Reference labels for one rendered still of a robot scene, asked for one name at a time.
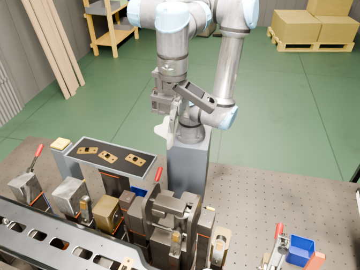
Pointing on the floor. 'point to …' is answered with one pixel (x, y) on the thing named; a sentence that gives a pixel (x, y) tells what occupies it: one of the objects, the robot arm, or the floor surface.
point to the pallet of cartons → (314, 26)
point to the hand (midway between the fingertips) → (180, 135)
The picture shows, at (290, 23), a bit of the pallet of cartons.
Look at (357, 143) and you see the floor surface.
